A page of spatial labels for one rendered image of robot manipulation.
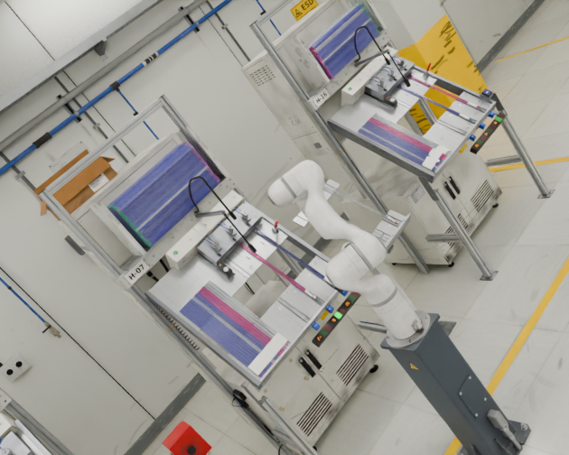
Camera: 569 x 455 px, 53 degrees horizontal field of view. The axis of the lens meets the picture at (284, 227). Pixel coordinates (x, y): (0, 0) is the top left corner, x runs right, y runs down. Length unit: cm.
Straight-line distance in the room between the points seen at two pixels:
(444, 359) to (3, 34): 346
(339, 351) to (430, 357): 103
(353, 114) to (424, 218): 76
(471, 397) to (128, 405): 275
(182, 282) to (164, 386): 183
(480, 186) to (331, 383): 164
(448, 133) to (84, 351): 282
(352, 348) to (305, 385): 35
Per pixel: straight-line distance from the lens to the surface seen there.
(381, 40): 380
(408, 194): 350
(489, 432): 255
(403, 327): 219
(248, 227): 288
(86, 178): 311
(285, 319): 271
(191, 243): 284
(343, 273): 203
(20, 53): 441
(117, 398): 446
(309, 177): 216
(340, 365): 322
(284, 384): 304
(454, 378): 236
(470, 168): 390
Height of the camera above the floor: 197
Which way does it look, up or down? 19 degrees down
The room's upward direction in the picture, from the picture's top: 38 degrees counter-clockwise
